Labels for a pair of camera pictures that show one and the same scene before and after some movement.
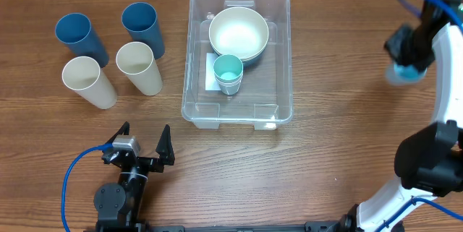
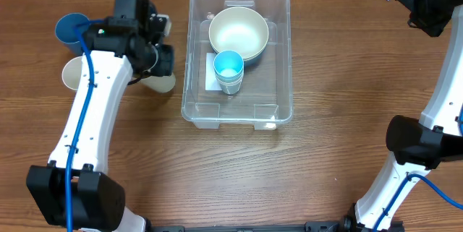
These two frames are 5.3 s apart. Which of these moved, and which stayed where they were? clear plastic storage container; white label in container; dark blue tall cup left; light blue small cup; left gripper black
Moved: left gripper black; light blue small cup
Stayed: clear plastic storage container; dark blue tall cup left; white label in container
